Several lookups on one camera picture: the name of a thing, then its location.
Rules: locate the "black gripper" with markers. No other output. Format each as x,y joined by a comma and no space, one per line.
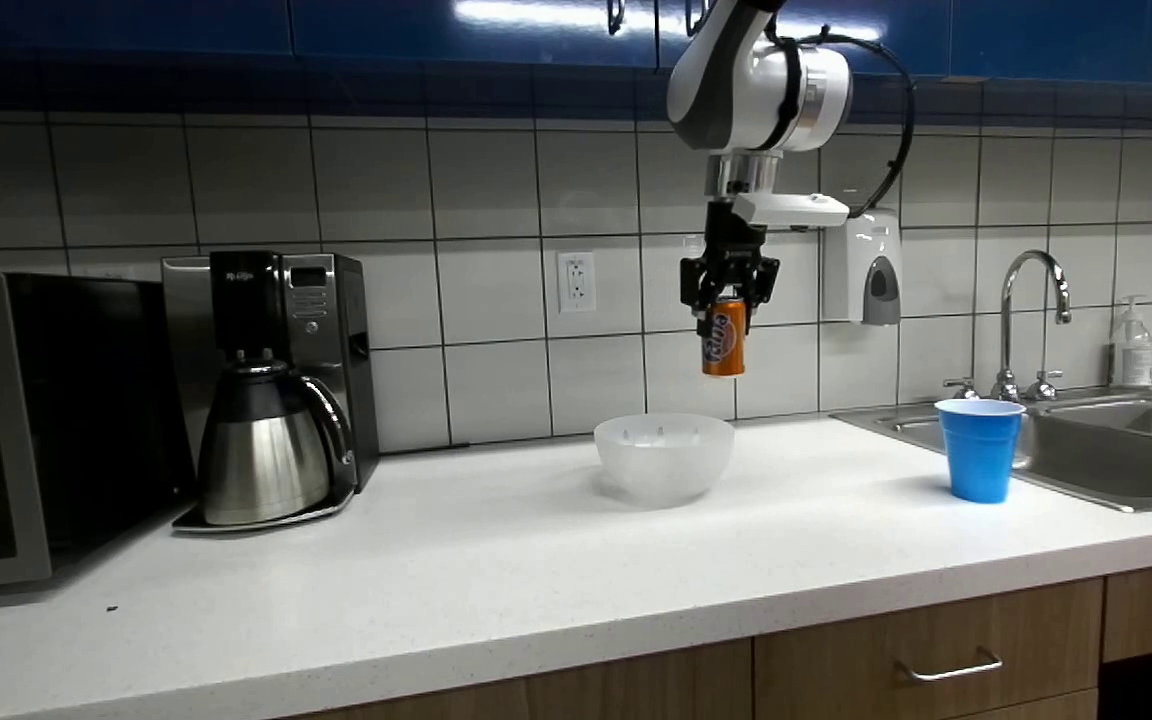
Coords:
733,256

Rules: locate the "wooden lower drawers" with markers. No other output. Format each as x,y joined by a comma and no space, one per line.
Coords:
1050,654

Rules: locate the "orange fanta can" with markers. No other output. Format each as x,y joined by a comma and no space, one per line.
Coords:
726,330

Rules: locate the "blue plastic cup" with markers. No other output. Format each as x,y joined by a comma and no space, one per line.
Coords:
981,444

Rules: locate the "white wall soap dispenser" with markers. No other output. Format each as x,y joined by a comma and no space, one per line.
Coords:
863,270

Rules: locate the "clear plastic bowl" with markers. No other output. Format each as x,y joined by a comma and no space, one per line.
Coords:
663,458

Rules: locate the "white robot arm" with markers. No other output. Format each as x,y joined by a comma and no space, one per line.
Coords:
745,103

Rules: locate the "steel coffee carafe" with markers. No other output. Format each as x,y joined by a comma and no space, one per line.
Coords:
278,451

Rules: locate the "white wall outlet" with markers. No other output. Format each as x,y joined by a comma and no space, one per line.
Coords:
579,283

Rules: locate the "clear soap bottle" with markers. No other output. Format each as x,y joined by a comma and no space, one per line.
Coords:
1129,351

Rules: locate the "stainless steel double sink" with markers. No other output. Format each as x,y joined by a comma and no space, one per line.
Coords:
1090,444

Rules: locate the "black coffee maker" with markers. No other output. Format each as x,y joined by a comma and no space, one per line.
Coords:
299,309

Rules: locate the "black microwave oven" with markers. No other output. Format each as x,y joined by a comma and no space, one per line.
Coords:
89,418

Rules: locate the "blue upper cabinets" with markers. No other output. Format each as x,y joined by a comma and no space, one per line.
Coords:
551,57

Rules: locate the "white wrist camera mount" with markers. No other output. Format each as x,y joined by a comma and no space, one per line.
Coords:
791,208

